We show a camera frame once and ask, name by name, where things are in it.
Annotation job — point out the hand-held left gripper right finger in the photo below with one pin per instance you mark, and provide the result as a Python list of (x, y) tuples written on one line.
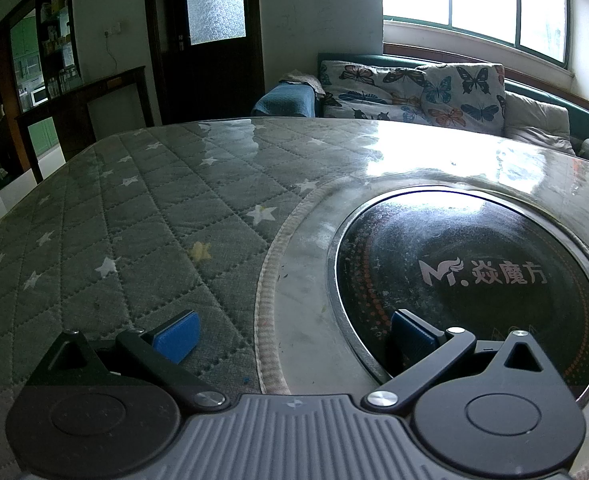
[(414, 337)]

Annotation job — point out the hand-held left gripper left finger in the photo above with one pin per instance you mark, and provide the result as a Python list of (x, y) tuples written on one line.
[(177, 337)]

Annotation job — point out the round black induction cooktop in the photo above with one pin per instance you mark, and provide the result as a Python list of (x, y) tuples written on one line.
[(474, 240)]

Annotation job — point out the grey quilted star table cover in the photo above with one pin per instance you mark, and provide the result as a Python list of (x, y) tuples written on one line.
[(149, 220)]

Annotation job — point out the butterfly print pillow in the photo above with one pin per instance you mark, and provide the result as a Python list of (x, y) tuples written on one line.
[(364, 110), (464, 95), (369, 75)]

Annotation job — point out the beige cushion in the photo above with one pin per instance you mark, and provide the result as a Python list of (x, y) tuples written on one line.
[(539, 120)]

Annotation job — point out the dark wooden console table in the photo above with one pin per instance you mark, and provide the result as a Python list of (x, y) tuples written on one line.
[(74, 100)]

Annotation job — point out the blue armrest cover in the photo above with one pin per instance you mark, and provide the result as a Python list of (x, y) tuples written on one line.
[(284, 100)]

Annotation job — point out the dark wooden door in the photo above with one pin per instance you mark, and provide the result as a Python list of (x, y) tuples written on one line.
[(209, 75)]

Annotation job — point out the white microwave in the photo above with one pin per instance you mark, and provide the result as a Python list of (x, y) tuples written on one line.
[(39, 96)]

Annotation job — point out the butterfly pattern cushion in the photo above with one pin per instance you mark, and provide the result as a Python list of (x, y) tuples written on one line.
[(399, 59)]

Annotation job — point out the beige towel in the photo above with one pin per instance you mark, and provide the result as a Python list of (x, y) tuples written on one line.
[(299, 79)]

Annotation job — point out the dark wooden shelf cabinet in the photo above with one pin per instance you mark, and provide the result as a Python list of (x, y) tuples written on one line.
[(54, 25)]

